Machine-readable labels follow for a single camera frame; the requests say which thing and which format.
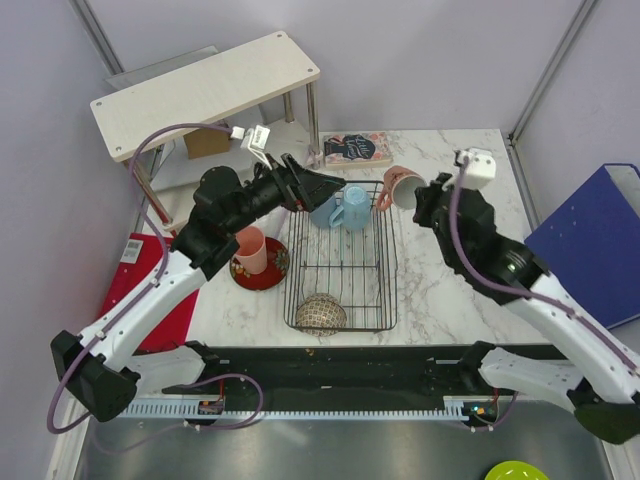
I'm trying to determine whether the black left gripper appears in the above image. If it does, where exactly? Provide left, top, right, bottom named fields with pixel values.
left=226, top=154, right=346, bottom=235

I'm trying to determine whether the blue tumbler cup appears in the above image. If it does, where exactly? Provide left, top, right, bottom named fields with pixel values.
left=309, top=195, right=337, bottom=229

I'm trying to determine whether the pink mug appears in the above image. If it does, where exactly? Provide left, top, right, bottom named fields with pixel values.
left=376, top=166, right=427, bottom=211

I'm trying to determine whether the light blue mug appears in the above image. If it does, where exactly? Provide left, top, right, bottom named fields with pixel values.
left=329, top=185, right=371, bottom=232

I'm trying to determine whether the red floral plate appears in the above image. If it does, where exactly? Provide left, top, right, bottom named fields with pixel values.
left=229, top=237, right=290, bottom=291

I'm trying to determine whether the pink tumbler cup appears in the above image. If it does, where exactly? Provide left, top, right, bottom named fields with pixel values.
left=235, top=226, right=267, bottom=275

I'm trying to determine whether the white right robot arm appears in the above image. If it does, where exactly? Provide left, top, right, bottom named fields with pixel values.
left=413, top=173, right=639, bottom=445

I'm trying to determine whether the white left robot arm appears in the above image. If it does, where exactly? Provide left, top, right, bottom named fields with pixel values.
left=50, top=154, right=346, bottom=422

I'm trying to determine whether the floral cover book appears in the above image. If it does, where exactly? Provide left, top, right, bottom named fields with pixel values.
left=323, top=132, right=393, bottom=170

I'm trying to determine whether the patterned ceramic bowl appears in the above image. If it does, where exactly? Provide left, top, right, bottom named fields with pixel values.
left=295, top=293, right=347, bottom=337

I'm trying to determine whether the cardboard box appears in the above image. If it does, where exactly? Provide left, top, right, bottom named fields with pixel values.
left=183, top=128, right=231, bottom=160

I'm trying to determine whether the white wooden shelf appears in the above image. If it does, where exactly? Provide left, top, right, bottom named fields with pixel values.
left=91, top=31, right=323, bottom=236

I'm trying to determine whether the blue binder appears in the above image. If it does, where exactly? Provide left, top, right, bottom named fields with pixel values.
left=525, top=163, right=639, bottom=329

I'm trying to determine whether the red folder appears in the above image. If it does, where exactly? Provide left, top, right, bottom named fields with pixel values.
left=100, top=233, right=199, bottom=354

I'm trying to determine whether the green plate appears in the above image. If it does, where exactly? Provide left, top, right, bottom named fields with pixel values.
left=484, top=460, right=549, bottom=480

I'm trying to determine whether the purple shelf cable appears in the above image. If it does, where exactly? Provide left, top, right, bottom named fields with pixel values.
left=274, top=144, right=324, bottom=241

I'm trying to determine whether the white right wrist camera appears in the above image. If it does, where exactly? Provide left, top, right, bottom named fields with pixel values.
left=454, top=147, right=496, bottom=190

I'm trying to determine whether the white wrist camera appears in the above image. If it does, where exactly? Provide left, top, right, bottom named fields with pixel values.
left=230, top=124, right=272, bottom=169
left=454, top=147, right=496, bottom=190

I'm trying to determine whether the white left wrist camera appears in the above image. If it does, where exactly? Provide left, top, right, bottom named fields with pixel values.
left=230, top=124, right=272, bottom=169

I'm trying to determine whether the black wire dish rack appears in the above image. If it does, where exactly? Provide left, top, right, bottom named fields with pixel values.
left=284, top=205, right=398, bottom=336

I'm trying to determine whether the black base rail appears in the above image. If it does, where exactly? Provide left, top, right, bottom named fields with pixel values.
left=188, top=341, right=495, bottom=410

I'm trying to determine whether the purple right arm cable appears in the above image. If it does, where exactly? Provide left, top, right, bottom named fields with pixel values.
left=448, top=159, right=640, bottom=376

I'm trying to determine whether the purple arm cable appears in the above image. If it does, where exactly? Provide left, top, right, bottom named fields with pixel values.
left=45, top=122, right=236, bottom=435
left=448, top=159, right=640, bottom=376

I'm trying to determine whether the white slotted cable duct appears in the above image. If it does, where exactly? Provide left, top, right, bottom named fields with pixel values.
left=118, top=395, right=495, bottom=422

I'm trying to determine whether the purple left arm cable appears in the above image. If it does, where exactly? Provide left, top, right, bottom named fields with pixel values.
left=45, top=122, right=236, bottom=435

